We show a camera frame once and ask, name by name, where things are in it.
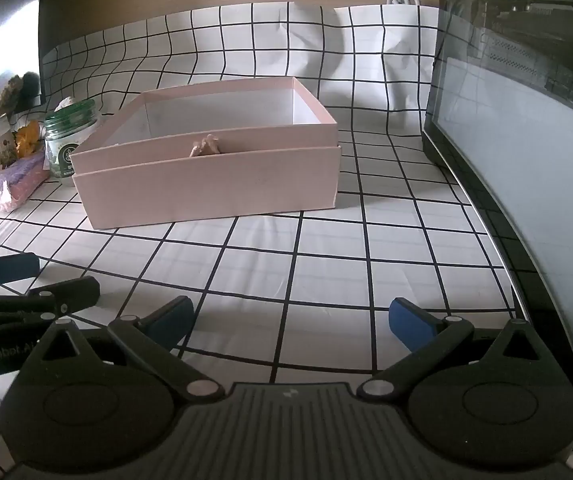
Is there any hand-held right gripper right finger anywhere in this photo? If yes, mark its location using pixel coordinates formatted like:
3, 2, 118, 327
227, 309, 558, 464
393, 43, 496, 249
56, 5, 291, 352
359, 297, 565, 403

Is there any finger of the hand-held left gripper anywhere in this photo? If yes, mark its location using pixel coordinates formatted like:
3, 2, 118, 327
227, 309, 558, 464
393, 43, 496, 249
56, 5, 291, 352
0, 252, 41, 292
0, 276, 101, 333

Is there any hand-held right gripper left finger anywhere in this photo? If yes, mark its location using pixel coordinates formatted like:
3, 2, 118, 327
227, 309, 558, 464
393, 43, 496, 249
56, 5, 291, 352
41, 296, 220, 402

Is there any pink cardboard box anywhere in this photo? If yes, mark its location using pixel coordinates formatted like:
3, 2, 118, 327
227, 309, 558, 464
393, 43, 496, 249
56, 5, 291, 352
69, 76, 342, 231

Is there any small beige plush toy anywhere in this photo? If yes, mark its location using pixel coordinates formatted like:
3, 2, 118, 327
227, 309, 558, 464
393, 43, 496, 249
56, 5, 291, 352
189, 133, 223, 157

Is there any purple plastic packet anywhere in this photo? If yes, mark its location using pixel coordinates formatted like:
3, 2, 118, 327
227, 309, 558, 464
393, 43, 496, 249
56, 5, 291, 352
0, 152, 50, 213

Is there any orange dried flower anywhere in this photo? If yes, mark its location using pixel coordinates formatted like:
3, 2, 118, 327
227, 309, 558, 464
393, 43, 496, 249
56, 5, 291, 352
14, 120, 47, 161

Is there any white black grid tablecloth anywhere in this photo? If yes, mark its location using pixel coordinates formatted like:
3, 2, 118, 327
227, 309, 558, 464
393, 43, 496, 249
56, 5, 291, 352
0, 2, 532, 480

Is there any green lid glass jar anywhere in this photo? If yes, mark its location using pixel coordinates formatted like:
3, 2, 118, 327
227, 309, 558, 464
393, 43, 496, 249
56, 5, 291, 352
44, 99, 100, 188

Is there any brown dried plant bunch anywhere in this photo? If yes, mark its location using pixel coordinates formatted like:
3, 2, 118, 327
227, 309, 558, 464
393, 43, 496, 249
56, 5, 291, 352
0, 71, 42, 117

